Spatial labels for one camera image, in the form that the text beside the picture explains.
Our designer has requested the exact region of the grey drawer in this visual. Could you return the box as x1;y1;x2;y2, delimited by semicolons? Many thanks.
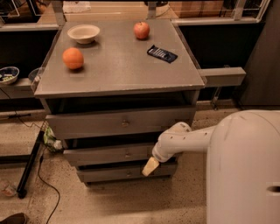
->
64;143;154;166
46;106;196;139
77;158;178;183

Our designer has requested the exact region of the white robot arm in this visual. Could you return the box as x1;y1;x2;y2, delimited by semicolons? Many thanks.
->
143;109;280;224

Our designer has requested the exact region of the grey top drawer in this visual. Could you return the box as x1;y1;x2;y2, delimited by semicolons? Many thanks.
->
46;106;196;139

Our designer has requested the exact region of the grey bottom drawer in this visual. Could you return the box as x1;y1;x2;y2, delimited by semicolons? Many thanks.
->
77;158;178;183

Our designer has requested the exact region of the grey drawer cabinet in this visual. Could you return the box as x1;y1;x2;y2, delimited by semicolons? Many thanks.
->
33;18;206;187

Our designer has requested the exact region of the green white plastic bag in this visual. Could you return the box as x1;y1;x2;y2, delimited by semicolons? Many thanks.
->
43;127;63;152

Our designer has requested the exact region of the dark blue snack packet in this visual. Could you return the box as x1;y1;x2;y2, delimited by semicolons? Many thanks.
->
147;45;178;63

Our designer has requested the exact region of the grey side shelf beam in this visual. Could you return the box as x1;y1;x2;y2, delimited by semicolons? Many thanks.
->
199;67;246;88

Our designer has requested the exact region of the black metal stand leg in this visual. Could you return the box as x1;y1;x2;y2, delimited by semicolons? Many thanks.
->
17;130;44;199

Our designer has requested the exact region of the orange fruit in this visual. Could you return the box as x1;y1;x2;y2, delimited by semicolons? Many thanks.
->
62;47;84;70

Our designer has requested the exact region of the red apple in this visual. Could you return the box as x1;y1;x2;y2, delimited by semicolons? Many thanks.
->
133;22;150;39

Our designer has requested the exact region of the brown shoe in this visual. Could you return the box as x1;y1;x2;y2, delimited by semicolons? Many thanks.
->
0;213;28;224

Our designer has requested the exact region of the beige bowl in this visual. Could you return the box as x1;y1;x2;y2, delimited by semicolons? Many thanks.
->
67;24;100;45

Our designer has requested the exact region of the clear plastic container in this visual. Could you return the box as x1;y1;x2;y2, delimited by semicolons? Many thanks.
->
28;67;45;92

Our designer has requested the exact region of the blue white patterned bowl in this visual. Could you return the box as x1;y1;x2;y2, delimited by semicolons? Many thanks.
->
0;66;19;85

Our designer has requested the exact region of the black floor cable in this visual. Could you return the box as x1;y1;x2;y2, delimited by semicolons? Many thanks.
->
37;154;61;224

